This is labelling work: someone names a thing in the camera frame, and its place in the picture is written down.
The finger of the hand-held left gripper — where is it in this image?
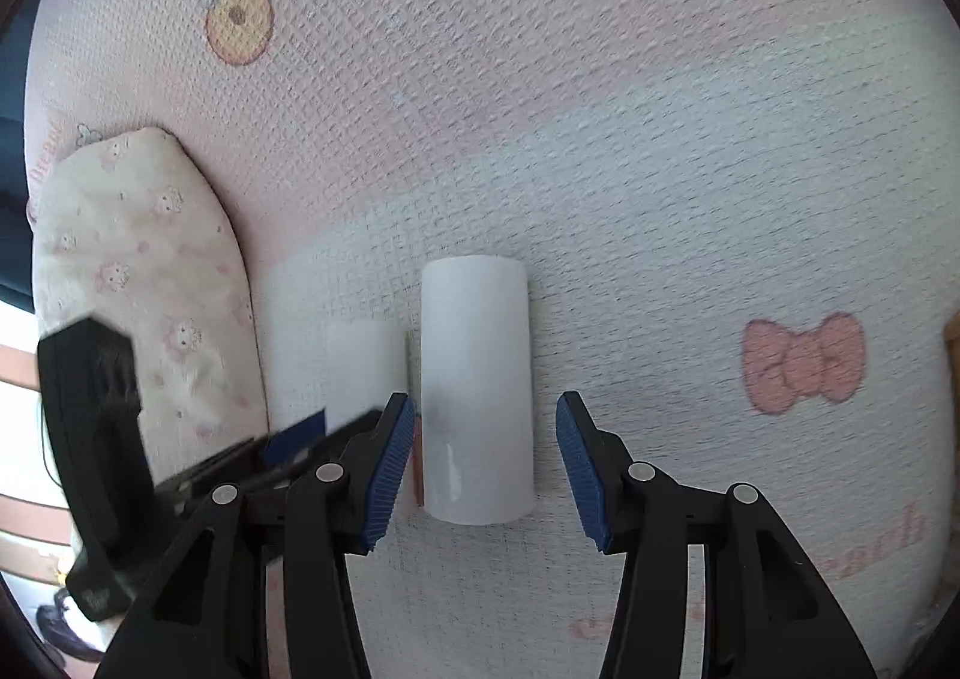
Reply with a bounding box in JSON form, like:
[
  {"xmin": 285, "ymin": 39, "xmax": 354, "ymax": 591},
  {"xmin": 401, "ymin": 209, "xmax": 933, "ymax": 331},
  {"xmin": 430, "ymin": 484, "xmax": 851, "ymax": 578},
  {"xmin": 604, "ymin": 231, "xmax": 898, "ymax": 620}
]
[
  {"xmin": 157, "ymin": 409, "xmax": 327, "ymax": 492},
  {"xmin": 259, "ymin": 411, "xmax": 383, "ymax": 486}
]

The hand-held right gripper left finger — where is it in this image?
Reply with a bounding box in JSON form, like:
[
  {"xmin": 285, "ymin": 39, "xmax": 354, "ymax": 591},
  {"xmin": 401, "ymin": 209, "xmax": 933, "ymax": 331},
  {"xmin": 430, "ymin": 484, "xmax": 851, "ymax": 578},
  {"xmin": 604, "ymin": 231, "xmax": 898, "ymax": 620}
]
[{"xmin": 97, "ymin": 391, "xmax": 417, "ymax": 679}]

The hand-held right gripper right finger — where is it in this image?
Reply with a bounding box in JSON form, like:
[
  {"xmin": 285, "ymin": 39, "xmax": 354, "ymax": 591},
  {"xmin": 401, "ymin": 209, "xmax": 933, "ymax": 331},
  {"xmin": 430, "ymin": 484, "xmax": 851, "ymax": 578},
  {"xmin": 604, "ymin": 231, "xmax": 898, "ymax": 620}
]
[{"xmin": 555, "ymin": 391, "xmax": 878, "ymax": 679}]

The white paper tube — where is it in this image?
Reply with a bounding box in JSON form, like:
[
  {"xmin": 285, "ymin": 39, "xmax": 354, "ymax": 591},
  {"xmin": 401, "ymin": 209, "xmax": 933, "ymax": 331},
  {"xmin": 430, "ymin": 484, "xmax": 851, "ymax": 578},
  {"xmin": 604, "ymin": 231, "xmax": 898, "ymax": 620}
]
[
  {"xmin": 420, "ymin": 257, "xmax": 536, "ymax": 525},
  {"xmin": 324, "ymin": 321, "xmax": 410, "ymax": 440}
]

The cream printed pillow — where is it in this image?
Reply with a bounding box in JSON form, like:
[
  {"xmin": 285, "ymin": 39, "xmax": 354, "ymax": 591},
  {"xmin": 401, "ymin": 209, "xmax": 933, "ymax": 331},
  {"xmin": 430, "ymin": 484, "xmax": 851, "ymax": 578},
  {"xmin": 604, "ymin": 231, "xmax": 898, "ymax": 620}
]
[{"xmin": 28, "ymin": 127, "xmax": 271, "ymax": 492}]

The dark shoe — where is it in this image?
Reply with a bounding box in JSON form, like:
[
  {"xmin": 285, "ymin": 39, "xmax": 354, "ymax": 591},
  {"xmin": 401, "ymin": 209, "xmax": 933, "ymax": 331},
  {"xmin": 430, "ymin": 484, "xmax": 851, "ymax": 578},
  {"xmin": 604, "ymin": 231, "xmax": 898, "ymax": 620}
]
[{"xmin": 36, "ymin": 589, "xmax": 102, "ymax": 661}]

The dark teal curtain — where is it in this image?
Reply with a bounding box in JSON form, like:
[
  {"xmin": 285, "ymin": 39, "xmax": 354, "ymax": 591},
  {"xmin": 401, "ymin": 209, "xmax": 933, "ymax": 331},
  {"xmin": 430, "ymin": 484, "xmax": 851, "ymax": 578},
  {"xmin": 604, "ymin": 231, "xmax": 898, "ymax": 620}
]
[{"xmin": 0, "ymin": 11, "xmax": 35, "ymax": 305}]

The pink cat printed blanket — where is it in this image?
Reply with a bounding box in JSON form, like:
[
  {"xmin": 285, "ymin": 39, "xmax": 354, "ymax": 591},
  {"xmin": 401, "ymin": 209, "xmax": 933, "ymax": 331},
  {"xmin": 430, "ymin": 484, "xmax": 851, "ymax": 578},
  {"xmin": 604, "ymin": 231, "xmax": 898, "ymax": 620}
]
[{"xmin": 22, "ymin": 0, "xmax": 960, "ymax": 679}]

